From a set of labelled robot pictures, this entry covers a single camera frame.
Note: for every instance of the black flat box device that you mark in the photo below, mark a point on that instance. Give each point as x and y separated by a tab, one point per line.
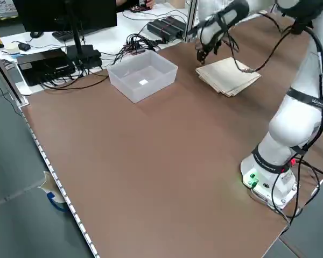
43	64

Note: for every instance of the black computer mouse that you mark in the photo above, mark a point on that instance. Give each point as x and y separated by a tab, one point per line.
24	47

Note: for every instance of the white square sticker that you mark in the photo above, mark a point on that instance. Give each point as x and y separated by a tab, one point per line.
143	82

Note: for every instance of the black finned power unit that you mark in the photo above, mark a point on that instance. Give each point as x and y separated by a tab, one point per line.
165	27

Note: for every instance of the cream-colored tablecloth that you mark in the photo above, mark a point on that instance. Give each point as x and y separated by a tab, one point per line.
228	78

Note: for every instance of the white side desk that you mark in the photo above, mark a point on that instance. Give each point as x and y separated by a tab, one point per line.
102	43

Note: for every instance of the clear plastic box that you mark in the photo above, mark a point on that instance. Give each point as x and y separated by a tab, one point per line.
140	91

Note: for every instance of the black computer monitor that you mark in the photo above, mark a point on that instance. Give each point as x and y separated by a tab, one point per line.
56	13

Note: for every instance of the white and blue bag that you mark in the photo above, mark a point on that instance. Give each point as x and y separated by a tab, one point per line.
52	193

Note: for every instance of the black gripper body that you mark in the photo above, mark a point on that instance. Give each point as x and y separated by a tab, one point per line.
208	46

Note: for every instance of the aluminium camera post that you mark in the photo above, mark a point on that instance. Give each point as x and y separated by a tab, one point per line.
191	21

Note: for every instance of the aluminium frame rail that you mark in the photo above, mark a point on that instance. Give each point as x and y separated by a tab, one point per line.
8	78

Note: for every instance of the black keyboard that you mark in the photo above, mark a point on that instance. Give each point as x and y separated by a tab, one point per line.
64	34

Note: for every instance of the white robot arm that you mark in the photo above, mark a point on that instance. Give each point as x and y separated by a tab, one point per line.
293	129

